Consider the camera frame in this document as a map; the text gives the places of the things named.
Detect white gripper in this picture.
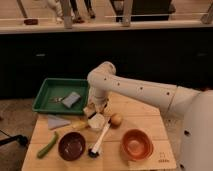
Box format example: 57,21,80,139
83,100,108,118

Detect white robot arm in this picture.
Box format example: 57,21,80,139
87,61,213,171

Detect yellow banana piece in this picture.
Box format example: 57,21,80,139
72,121,88,131

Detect grey sponge block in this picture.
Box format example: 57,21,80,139
62,92,81,108

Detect yellow onion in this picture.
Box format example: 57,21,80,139
110,114,123,127

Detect small metal clip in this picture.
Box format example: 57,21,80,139
50,97,64,103

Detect grey triangular cloth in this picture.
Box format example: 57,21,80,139
47,115,70,130

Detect dark brown bowl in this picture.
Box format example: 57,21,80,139
58,132,86,161

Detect green plastic tray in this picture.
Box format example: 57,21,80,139
32,78,89,116

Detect orange bowl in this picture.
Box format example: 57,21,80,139
120,129,154,161

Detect green cucumber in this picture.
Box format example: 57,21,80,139
37,132,59,159

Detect black chair base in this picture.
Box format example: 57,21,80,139
0,130,28,147

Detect dark red object on ledge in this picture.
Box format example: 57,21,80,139
24,19,38,25

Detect white handled brush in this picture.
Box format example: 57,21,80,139
88,121,111,158

